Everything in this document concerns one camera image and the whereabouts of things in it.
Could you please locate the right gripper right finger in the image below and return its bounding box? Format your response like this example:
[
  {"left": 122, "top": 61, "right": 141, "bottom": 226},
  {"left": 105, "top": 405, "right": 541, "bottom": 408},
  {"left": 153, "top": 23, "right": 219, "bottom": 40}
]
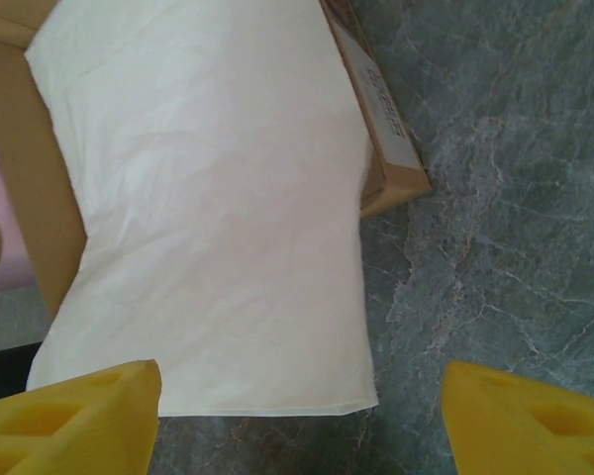
[{"left": 443, "top": 359, "right": 594, "bottom": 475}]

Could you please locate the flat cardboard box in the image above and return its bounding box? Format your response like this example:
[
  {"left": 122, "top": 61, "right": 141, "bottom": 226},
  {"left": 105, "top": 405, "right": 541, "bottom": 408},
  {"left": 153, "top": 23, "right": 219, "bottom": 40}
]
[{"left": 0, "top": 0, "right": 433, "bottom": 323}]

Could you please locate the pink paper cup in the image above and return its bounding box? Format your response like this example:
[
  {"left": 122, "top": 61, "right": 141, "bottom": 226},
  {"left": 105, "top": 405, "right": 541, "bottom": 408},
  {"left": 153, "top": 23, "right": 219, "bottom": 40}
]
[{"left": 0, "top": 138, "right": 39, "bottom": 298}]

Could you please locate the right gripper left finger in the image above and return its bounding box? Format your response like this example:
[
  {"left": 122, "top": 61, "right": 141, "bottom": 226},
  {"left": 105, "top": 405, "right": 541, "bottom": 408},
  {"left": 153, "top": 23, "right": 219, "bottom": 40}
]
[{"left": 0, "top": 359, "right": 162, "bottom": 475}]

